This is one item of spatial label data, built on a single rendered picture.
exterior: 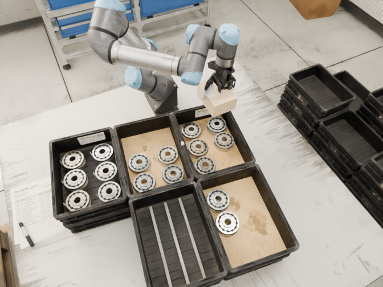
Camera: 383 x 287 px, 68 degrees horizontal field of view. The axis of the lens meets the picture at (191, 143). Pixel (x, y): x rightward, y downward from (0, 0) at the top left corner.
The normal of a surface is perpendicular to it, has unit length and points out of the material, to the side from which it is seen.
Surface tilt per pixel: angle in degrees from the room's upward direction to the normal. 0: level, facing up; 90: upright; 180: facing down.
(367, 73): 0
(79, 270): 0
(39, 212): 0
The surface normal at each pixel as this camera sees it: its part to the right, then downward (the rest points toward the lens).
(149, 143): 0.03, -0.55
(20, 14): 0.45, 0.75
